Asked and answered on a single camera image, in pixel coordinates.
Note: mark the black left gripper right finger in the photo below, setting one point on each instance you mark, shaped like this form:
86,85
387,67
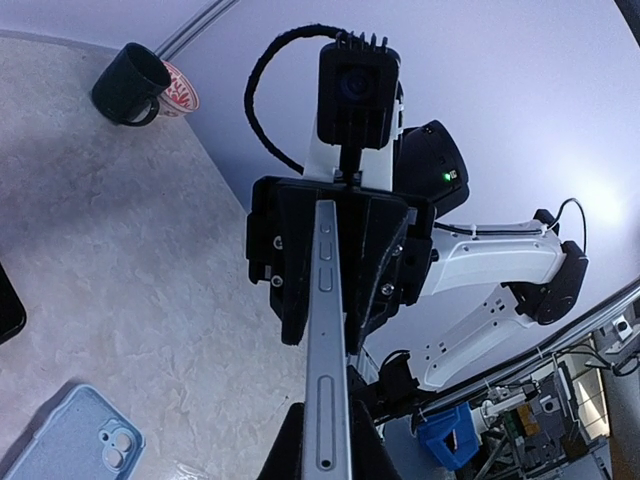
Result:
370,459

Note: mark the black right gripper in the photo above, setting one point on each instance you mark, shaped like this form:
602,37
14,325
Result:
385,238

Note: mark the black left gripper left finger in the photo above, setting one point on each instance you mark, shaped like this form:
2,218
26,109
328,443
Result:
284,461

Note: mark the silver edged black smartphone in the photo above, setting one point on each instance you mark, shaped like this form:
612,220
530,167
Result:
326,431

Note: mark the light blue phone case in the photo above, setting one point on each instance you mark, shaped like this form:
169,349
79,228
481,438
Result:
84,437

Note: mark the black phone case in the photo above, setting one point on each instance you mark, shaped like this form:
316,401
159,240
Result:
13,316

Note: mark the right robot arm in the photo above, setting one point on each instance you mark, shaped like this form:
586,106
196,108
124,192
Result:
535,276

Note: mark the blue plastic box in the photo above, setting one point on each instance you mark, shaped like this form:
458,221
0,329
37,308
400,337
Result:
450,437

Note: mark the red white patterned bowl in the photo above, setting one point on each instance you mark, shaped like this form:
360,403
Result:
180,98

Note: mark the dark green mug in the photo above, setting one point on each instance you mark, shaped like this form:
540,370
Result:
127,92

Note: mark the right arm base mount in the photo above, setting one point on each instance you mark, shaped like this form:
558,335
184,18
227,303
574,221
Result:
394,394

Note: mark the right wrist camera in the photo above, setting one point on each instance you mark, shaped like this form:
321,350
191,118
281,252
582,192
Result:
357,88

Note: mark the right aluminium frame post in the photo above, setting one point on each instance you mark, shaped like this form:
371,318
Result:
197,24

